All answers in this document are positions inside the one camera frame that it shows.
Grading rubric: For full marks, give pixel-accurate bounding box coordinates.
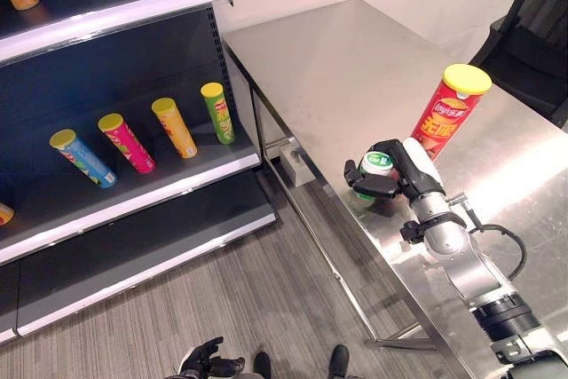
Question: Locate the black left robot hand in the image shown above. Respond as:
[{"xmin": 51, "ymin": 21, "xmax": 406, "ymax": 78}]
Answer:
[{"xmin": 177, "ymin": 336, "xmax": 246, "ymax": 379}]

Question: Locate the dark robot foot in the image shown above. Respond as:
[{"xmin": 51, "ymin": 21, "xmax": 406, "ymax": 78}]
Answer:
[
  {"xmin": 327, "ymin": 343, "xmax": 351, "ymax": 379},
  {"xmin": 253, "ymin": 351, "xmax": 272, "ymax": 379}
]

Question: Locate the green chips can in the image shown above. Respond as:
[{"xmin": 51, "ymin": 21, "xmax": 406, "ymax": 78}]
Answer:
[{"xmin": 200, "ymin": 82, "xmax": 237, "ymax": 146}]

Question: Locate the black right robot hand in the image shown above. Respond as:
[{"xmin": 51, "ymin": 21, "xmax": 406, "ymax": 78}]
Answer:
[{"xmin": 343, "ymin": 137, "xmax": 446, "ymax": 201}]

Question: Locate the black mesh office chair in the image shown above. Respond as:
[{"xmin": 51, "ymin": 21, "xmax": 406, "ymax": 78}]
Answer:
[{"xmin": 469, "ymin": 0, "xmax": 568, "ymax": 130}]

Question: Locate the blue chips can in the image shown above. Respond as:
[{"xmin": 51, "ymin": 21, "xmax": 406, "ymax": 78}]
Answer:
[{"xmin": 49, "ymin": 129, "xmax": 119, "ymax": 189}]

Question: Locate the green lidded drink bottle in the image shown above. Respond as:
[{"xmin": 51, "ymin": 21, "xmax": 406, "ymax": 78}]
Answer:
[{"xmin": 355, "ymin": 151, "xmax": 396, "ymax": 201}]

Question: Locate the dark right robot foot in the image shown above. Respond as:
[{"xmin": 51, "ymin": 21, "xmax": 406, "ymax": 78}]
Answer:
[{"xmin": 327, "ymin": 343, "xmax": 351, "ymax": 379}]

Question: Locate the dark shelf unit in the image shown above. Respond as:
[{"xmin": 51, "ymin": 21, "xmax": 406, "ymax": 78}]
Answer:
[{"xmin": 0, "ymin": 0, "xmax": 279, "ymax": 345}]

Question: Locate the dark left robot foot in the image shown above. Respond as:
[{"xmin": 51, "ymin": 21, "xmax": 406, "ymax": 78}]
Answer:
[{"xmin": 253, "ymin": 351, "xmax": 272, "ymax": 379}]

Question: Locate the pink chips can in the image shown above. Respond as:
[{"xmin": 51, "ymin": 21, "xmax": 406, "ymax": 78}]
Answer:
[{"xmin": 97, "ymin": 113, "xmax": 157, "ymax": 175}]

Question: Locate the stainless steel table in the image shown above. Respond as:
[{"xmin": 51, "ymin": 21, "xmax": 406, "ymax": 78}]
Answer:
[{"xmin": 220, "ymin": 0, "xmax": 568, "ymax": 379}]

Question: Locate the red chips can yellow lid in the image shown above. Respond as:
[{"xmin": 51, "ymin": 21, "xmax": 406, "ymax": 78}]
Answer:
[{"xmin": 410, "ymin": 63, "xmax": 493, "ymax": 162}]

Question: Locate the orange chips can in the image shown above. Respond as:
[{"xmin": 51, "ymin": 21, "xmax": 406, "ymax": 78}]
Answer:
[{"xmin": 151, "ymin": 97, "xmax": 199, "ymax": 160}]

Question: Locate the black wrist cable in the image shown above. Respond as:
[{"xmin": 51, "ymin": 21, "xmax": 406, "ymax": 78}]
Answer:
[{"xmin": 461, "ymin": 194, "xmax": 527, "ymax": 282}]

